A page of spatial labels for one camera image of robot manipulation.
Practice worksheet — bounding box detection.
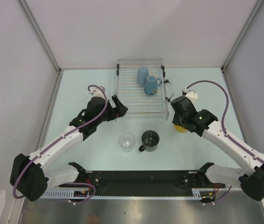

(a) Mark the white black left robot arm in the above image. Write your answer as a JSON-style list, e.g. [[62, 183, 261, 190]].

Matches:
[[10, 95, 128, 202]]

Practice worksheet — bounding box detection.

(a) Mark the yellow ceramic mug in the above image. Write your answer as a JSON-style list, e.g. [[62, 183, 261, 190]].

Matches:
[[174, 125, 188, 133]]

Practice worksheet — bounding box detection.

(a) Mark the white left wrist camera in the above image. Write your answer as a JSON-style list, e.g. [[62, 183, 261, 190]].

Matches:
[[88, 86, 105, 99]]

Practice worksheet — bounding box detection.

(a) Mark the grey ceramic mug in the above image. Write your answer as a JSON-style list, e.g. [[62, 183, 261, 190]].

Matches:
[[139, 130, 160, 152]]

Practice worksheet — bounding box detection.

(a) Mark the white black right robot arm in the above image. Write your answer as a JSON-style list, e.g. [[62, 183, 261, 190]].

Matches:
[[171, 96, 264, 201]]

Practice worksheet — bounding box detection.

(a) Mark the clear octagonal glass cup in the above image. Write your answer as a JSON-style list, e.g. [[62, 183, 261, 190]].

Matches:
[[118, 133, 135, 152]]

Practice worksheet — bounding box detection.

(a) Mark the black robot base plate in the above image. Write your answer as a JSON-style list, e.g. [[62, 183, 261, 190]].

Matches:
[[59, 170, 226, 198]]

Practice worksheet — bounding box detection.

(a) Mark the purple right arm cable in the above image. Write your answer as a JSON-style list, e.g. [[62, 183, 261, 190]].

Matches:
[[183, 80, 264, 205]]

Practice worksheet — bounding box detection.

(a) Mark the metal wire dish rack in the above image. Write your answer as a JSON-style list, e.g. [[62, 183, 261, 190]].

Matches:
[[115, 58, 169, 120]]

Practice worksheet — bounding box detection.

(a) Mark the aluminium frame post left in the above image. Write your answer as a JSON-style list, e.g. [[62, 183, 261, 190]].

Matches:
[[16, 0, 62, 73]]

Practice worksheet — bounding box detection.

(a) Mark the aluminium frame post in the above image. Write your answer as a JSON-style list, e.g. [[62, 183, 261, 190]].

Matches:
[[16, 0, 62, 73], [221, 0, 264, 72]]

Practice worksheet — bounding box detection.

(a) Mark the grey slotted cable duct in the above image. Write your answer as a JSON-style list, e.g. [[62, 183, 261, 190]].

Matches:
[[41, 188, 215, 200]]

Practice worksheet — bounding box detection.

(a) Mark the blue ribbed flower mug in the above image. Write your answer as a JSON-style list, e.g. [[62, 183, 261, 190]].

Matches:
[[144, 76, 163, 96]]

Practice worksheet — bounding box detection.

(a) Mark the aluminium frame post right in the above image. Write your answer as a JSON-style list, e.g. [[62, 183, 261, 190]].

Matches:
[[221, 0, 264, 72]]

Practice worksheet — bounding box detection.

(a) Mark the light blue plain cup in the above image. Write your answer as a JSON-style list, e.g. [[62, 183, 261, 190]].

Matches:
[[137, 66, 149, 86]]

